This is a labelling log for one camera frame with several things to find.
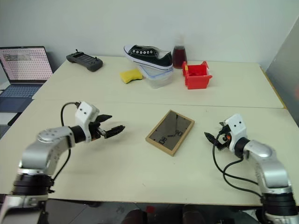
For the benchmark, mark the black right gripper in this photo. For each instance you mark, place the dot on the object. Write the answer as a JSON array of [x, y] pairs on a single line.
[[223, 140]]

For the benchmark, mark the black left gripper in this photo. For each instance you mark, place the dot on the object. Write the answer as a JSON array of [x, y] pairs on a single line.
[[96, 131]]

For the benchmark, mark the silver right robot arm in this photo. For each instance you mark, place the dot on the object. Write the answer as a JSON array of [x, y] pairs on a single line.
[[271, 165]]

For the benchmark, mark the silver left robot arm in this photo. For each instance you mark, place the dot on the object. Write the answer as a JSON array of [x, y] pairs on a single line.
[[44, 151]]

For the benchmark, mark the open laptop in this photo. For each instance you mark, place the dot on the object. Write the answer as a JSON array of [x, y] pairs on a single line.
[[23, 63]]

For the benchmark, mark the wooden framed clock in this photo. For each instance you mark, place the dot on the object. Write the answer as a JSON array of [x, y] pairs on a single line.
[[170, 133]]

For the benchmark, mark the yellow sponge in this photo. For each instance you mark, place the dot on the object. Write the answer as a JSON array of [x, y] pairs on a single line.
[[130, 75]]

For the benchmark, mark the red plastic storage bin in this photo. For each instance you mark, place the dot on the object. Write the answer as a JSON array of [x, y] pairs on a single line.
[[197, 80]]

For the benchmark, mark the clear plastic food container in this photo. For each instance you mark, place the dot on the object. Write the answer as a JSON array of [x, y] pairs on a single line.
[[158, 78]]

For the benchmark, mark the dark grey handheld controller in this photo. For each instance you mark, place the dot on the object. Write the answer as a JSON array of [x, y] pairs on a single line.
[[85, 60]]

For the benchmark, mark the black and white sneaker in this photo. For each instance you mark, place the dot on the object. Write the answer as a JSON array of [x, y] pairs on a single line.
[[161, 59]]

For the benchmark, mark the bottle with dark red liquid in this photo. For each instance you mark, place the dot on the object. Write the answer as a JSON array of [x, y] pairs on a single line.
[[179, 57]]

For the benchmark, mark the grey partition panel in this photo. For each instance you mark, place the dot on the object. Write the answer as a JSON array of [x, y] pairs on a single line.
[[285, 77]]

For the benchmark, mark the dark rounded shape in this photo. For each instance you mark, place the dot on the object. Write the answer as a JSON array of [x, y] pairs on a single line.
[[136, 217]]

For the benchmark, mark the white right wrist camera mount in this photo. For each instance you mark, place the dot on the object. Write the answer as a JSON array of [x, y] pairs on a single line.
[[237, 128]]

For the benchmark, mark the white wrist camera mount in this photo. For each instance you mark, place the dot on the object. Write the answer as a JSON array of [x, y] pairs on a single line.
[[237, 128], [84, 112]]

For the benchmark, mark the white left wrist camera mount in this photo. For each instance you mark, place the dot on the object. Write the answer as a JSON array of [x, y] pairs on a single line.
[[84, 112]]

